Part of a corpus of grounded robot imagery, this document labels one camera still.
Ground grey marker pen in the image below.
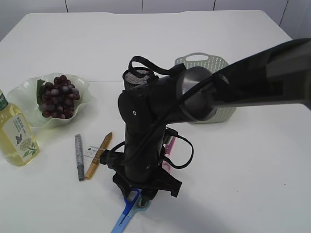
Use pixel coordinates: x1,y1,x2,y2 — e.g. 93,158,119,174
75,134,85,181

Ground gold marker pen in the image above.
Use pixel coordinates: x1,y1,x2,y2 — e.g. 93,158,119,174
85,132,113,180

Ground clear plastic ruler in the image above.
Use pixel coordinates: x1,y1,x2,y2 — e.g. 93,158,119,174
84,146,106,162

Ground pale green wavy plate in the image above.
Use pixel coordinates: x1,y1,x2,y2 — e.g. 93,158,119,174
6,72,92,129

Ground black mesh pen holder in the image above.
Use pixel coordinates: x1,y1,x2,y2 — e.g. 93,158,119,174
122,67,155,92

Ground blue scissors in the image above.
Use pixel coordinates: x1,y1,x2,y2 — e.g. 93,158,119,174
111,188,151,233

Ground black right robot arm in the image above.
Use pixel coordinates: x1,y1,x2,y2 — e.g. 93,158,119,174
105,38,311,205

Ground pink purple scissors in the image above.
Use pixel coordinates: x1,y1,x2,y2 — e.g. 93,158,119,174
162,136,176,173

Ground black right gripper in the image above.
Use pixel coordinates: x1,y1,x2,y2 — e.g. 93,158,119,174
113,168,182,207

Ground green plastic woven basket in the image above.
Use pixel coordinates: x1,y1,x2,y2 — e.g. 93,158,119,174
174,52,237,124

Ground yellow tea bottle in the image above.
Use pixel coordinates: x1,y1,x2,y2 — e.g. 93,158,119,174
0,92,40,166

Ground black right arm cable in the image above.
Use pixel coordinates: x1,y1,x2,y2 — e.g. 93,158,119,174
101,55,214,172

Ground purple grape bunch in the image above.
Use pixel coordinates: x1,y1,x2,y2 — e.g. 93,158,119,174
36,74,81,119

